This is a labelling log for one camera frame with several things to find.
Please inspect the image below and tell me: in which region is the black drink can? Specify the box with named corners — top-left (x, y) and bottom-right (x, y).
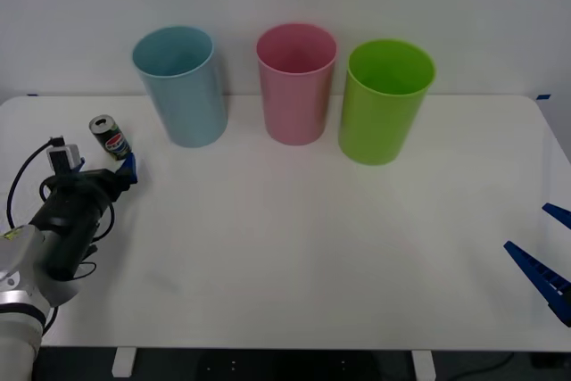
top-left (88, 114), bottom-right (133, 162)

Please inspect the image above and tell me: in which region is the white table leg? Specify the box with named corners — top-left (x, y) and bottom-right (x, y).
top-left (111, 347), bottom-right (136, 378)
top-left (411, 351), bottom-right (436, 381)

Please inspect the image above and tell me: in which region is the pink plastic bin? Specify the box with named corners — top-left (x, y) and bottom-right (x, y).
top-left (255, 22), bottom-right (338, 146)

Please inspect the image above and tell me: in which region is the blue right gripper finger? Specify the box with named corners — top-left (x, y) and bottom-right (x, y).
top-left (542, 203), bottom-right (571, 228)
top-left (503, 241), bottom-right (571, 327)

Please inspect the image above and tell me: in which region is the green plastic bin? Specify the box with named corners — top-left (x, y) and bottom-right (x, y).
top-left (337, 38), bottom-right (436, 167)

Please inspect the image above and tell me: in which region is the pale blue plastic bin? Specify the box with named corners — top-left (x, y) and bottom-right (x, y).
top-left (131, 25), bottom-right (229, 149)

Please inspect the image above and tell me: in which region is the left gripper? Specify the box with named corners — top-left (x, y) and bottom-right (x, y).
top-left (40, 153), bottom-right (138, 224)

